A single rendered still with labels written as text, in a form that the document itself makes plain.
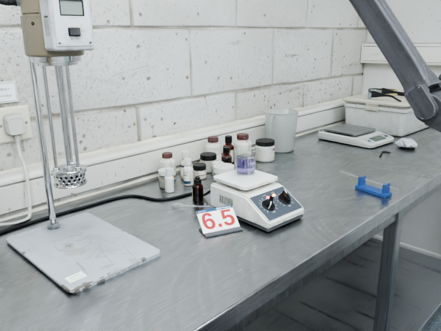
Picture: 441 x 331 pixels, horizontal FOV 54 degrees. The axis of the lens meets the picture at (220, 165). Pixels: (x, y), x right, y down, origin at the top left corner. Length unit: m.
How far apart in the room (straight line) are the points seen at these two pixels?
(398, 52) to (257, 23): 0.82
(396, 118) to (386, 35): 1.01
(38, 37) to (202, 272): 0.51
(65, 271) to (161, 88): 0.72
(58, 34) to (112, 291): 0.44
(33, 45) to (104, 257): 0.41
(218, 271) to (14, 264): 0.40
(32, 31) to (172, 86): 0.67
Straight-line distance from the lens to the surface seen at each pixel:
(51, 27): 0.79
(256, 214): 0.98
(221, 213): 1.00
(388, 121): 2.01
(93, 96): 1.26
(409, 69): 0.99
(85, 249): 0.94
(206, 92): 1.53
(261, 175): 1.08
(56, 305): 0.80
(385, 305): 1.51
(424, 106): 0.95
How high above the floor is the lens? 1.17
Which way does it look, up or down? 17 degrees down
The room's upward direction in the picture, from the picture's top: 1 degrees counter-clockwise
